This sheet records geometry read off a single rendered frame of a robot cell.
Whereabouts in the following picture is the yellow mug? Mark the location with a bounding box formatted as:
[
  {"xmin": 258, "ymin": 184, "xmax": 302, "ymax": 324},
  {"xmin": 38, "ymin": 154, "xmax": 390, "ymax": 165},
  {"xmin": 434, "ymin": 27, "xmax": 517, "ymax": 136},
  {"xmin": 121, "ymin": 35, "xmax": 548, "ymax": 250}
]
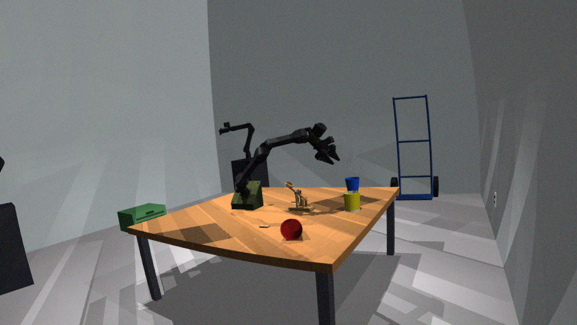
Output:
[{"xmin": 343, "ymin": 191, "xmax": 360, "ymax": 212}]

